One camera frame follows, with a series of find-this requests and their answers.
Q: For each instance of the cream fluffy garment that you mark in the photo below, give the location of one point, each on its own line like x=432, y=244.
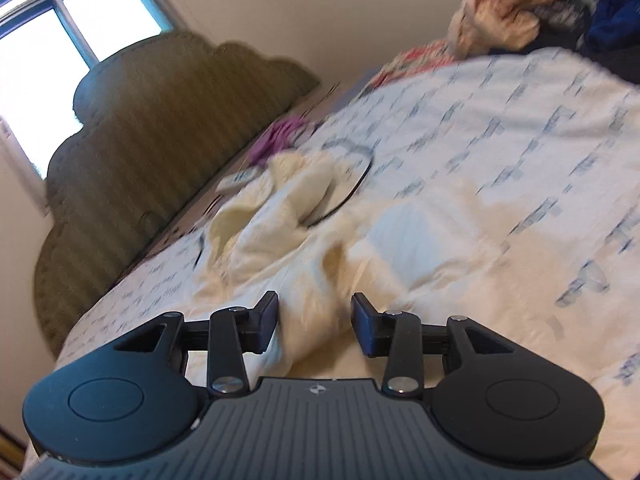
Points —
x=280, y=240

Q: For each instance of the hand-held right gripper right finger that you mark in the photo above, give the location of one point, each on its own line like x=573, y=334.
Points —
x=361, y=320

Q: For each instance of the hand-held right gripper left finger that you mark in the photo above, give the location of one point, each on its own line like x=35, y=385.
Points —
x=270, y=320

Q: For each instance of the blue garment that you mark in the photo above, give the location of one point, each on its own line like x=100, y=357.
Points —
x=615, y=5

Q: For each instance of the white printed blanket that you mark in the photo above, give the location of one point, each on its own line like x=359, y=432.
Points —
x=500, y=125

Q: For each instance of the white power strip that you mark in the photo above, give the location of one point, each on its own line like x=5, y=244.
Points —
x=235, y=181

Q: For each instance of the window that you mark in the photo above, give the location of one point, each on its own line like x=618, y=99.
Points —
x=30, y=75

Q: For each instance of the purple cloth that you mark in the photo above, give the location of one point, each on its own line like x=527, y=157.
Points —
x=275, y=140

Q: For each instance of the beige crumpled garment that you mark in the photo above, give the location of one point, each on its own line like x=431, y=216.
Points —
x=500, y=20

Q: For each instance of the red patterned cloth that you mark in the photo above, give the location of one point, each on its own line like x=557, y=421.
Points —
x=415, y=57

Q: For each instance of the olive padded headboard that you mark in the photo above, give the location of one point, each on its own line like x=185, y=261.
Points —
x=150, y=135

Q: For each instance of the dark cloth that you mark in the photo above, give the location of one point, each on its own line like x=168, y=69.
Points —
x=620, y=67

